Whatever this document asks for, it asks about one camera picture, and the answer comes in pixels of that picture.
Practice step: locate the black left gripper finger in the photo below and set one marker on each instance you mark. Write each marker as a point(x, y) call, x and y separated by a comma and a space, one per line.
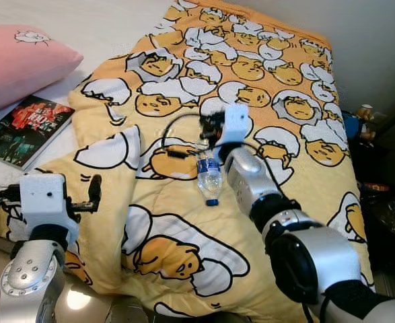
point(95, 188)

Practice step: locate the clear plastic bottle blue cap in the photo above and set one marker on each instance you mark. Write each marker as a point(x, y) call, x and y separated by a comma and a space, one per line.
point(210, 182)

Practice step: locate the dark book with red cover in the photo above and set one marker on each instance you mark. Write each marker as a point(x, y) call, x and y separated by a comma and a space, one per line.
point(22, 131)

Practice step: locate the pink pillow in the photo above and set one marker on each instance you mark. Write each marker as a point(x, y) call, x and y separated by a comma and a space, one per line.
point(22, 67)

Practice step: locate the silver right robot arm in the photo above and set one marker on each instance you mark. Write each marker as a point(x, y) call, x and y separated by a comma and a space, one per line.
point(318, 256)

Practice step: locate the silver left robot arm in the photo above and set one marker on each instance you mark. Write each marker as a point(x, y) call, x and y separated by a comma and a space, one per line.
point(29, 282)

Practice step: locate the yellow cartoon egg blanket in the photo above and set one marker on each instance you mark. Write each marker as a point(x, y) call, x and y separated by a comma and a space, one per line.
point(150, 202)

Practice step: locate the crinkled dark plastic bag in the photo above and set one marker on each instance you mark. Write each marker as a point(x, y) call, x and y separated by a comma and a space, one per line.
point(389, 215)

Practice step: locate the blue and brown toy figure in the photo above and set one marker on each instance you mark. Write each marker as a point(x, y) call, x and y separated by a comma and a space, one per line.
point(365, 121)

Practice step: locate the white quilted mattress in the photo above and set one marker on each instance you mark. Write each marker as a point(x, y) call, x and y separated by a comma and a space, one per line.
point(103, 27)

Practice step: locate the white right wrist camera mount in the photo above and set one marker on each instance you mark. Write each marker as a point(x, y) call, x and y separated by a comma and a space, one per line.
point(236, 124)

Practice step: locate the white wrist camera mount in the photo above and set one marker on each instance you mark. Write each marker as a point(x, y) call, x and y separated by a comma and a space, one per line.
point(46, 198)
point(236, 124)

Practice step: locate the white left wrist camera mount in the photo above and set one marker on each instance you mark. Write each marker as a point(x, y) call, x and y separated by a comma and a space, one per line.
point(46, 198)

